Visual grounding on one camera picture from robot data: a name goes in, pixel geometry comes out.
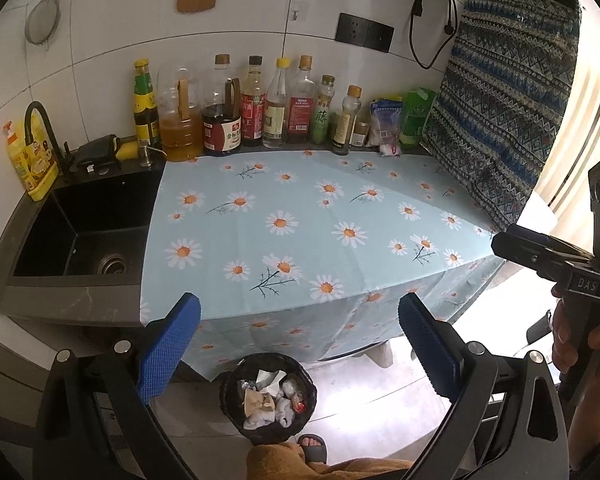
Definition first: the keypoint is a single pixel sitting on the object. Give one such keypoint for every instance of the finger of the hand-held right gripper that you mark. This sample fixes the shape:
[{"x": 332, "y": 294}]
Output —
[
  {"x": 545, "y": 242},
  {"x": 525, "y": 257}
]

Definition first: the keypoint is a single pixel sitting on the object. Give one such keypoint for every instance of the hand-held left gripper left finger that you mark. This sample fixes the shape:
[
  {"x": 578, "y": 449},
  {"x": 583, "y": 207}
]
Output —
[{"x": 170, "y": 345}]

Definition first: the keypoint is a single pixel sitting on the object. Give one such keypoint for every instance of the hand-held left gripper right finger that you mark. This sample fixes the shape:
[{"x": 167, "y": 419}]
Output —
[{"x": 425, "y": 345}]

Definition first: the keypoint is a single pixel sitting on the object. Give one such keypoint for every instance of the black trash bin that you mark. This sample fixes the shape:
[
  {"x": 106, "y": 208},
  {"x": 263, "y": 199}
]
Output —
[{"x": 230, "y": 410}]

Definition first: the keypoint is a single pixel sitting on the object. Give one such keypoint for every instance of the crushed white paper cup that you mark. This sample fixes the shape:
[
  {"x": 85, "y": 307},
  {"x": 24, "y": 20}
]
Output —
[{"x": 270, "y": 378}]

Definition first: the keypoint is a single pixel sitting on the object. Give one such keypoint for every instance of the grey white towel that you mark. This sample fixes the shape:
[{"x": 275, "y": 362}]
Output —
[{"x": 257, "y": 421}]

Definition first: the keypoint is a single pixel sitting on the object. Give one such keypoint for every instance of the red white wrapper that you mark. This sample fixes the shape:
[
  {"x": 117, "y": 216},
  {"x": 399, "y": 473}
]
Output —
[{"x": 300, "y": 405}]

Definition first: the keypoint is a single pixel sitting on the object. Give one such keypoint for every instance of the person's right hand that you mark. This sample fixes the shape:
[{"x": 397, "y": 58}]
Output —
[{"x": 562, "y": 335}]

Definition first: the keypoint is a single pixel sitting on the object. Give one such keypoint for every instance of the black kitchen sink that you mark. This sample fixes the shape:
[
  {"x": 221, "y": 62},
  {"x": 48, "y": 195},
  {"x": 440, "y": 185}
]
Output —
[{"x": 80, "y": 230}]

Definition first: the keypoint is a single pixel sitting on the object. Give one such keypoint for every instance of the blue patterned cloth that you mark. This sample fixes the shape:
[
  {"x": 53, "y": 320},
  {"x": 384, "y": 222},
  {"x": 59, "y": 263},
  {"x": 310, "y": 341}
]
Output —
[{"x": 505, "y": 100}]

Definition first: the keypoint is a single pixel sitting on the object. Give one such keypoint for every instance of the blue daisy print tablecloth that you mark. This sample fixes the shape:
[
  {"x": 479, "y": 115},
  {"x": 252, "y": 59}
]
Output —
[{"x": 320, "y": 240}]

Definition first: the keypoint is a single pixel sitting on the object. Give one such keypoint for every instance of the person's foot in grey slipper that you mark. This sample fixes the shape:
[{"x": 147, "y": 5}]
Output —
[{"x": 313, "y": 447}]

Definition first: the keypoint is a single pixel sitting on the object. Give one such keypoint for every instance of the person's brown trouser leg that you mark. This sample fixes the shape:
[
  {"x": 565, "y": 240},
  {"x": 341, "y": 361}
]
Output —
[{"x": 290, "y": 465}]

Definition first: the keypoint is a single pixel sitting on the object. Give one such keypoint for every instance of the small white and red packet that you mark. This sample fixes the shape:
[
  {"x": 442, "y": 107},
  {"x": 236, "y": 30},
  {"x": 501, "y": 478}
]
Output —
[{"x": 390, "y": 149}]

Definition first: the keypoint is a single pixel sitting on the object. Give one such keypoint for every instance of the green packet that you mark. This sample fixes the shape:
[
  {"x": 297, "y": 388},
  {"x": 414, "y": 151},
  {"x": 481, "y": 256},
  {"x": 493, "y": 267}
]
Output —
[{"x": 416, "y": 117}]

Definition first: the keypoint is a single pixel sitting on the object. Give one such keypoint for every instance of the blue and white plastic bag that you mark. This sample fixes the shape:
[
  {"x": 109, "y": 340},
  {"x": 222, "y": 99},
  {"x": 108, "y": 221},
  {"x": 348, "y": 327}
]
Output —
[{"x": 386, "y": 122}]

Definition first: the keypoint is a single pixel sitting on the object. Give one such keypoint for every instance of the yellow sponge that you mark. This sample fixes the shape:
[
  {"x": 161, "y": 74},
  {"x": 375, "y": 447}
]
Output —
[{"x": 126, "y": 150}]

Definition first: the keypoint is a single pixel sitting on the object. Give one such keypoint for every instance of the black folded cloth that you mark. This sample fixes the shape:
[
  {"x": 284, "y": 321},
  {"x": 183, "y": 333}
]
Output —
[{"x": 96, "y": 152}]

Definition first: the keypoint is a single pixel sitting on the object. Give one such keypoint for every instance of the large clear cooking oil jug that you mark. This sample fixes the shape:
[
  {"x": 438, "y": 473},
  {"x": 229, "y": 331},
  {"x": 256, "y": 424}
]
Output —
[{"x": 180, "y": 135}]

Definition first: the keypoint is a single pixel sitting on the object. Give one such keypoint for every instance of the dark soy sauce jug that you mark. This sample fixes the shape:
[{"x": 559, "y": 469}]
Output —
[{"x": 221, "y": 130}]

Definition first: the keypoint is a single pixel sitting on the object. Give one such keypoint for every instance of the small bottle with gold cap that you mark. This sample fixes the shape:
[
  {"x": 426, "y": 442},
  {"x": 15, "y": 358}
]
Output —
[{"x": 345, "y": 127}]

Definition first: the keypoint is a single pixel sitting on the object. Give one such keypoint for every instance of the yellow dish soap bottle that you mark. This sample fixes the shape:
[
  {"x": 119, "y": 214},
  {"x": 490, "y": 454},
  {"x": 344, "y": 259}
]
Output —
[{"x": 32, "y": 165}]

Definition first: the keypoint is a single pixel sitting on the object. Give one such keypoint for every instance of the green label sauce bottle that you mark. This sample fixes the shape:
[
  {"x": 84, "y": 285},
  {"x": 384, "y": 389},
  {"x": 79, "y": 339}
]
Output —
[{"x": 145, "y": 105}]

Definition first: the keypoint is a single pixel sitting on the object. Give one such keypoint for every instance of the dark bottle with red label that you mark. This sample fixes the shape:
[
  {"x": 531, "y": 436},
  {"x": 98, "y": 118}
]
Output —
[{"x": 252, "y": 115}]

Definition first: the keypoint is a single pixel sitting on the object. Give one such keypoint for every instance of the green glass bottle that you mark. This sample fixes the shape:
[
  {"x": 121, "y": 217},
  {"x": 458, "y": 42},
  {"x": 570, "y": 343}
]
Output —
[{"x": 322, "y": 120}]

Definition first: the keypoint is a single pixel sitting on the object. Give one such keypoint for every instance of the clear bottle with beige label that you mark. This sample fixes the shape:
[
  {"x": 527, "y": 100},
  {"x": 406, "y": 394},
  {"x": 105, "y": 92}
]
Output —
[{"x": 275, "y": 120}]

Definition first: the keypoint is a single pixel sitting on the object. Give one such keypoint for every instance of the black curved faucet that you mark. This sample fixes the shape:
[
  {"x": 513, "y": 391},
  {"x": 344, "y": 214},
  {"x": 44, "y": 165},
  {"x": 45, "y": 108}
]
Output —
[{"x": 42, "y": 120}]

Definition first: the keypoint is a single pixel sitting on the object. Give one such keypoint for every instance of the clear bottle with red label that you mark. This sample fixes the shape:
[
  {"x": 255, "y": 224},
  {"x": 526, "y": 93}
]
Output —
[{"x": 300, "y": 115}]

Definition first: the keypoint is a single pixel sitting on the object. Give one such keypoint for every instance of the metal strainer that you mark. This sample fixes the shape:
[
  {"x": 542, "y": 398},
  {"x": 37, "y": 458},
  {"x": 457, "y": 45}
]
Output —
[{"x": 42, "y": 22}]

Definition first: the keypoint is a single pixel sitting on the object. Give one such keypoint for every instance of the black wall socket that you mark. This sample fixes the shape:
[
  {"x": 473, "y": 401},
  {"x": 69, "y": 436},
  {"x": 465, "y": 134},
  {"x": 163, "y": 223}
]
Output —
[{"x": 365, "y": 32}]

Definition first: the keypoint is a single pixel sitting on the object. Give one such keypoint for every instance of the wall hook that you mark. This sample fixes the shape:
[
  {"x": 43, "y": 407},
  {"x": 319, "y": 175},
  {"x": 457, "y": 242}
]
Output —
[{"x": 294, "y": 13}]

